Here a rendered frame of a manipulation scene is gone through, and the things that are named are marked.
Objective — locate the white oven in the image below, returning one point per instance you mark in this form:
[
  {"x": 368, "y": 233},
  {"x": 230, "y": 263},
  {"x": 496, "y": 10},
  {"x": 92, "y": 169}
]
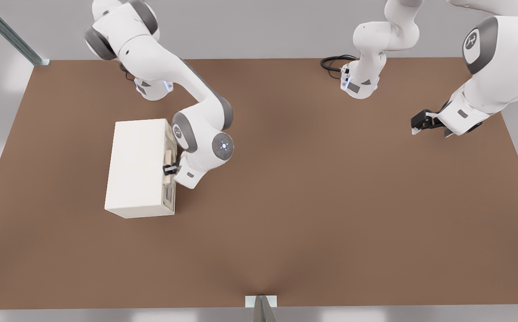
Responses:
[{"x": 138, "y": 167}]

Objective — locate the silver frame post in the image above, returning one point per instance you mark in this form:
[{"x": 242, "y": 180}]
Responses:
[
  {"x": 261, "y": 308},
  {"x": 10, "y": 32}
]

